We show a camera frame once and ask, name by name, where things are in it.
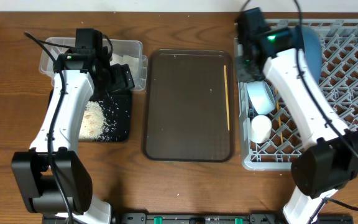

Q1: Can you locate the white paper napkin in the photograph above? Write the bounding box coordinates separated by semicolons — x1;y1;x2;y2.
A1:
110;54;139;79

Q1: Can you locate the dark blue plate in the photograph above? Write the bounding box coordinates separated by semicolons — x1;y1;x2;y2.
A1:
293;26;323;83

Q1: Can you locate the light blue bowl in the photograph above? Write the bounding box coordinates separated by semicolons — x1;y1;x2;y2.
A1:
247;81;275;115

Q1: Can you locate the white green cup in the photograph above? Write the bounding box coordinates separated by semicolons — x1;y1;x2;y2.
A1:
250;115;272;144

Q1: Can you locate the wooden chopstick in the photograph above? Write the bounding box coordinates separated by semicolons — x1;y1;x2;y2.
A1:
275;88;283;144
223;65;230;131

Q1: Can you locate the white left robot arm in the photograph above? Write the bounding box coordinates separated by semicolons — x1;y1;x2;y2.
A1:
11;28;134;223

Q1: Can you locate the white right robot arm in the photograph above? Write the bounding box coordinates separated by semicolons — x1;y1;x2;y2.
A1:
235;7;358;223

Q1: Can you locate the grey dishwasher rack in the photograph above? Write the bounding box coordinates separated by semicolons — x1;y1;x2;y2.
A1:
238;19;358;170

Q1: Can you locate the black tray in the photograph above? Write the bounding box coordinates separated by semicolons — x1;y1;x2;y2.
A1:
57;90;132;143

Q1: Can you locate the clear plastic bin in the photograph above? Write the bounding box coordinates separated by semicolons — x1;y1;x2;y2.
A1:
39;37;148;91

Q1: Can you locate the pile of rice scraps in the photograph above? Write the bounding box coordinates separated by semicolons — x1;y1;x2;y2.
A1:
79;97;119;142

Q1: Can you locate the brown serving tray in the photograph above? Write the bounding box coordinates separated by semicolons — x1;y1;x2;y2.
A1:
142;49;235;162

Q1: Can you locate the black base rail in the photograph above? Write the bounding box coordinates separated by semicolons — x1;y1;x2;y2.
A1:
41;213;354;224

